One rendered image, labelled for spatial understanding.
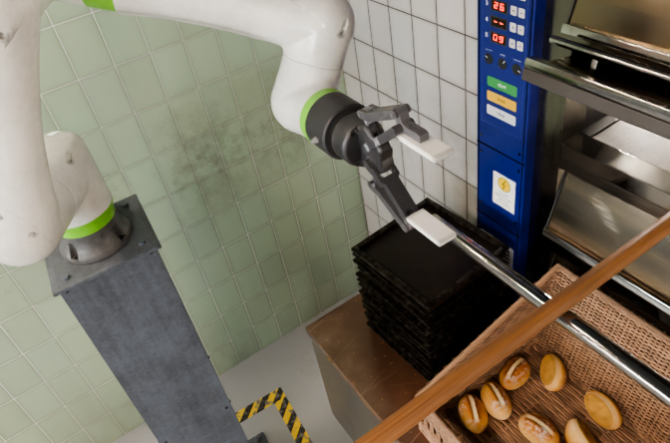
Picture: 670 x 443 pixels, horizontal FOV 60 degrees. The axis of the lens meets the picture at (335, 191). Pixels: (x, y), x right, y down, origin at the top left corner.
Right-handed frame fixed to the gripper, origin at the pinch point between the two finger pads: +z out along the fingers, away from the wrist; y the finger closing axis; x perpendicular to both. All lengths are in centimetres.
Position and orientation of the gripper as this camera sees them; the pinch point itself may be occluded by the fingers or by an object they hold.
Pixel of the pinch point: (440, 197)
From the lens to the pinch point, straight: 73.6
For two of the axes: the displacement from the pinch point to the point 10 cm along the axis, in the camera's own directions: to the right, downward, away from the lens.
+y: 1.5, 7.7, 6.1
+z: 5.4, 4.6, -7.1
